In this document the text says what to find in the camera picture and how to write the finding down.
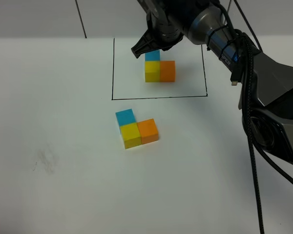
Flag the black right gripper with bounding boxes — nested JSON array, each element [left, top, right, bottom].
[[131, 0, 210, 59]]

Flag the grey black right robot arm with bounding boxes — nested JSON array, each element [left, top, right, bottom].
[[131, 0, 293, 165]]

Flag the template blue cube block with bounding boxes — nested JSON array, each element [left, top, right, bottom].
[[145, 50, 160, 61]]

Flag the template yellow cube block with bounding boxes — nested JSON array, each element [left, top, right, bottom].
[[145, 61, 160, 82]]

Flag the template orange cube block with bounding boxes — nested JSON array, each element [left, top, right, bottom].
[[160, 60, 176, 82]]

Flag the braided black arm cable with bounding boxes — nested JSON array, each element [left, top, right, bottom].
[[214, 0, 293, 234]]

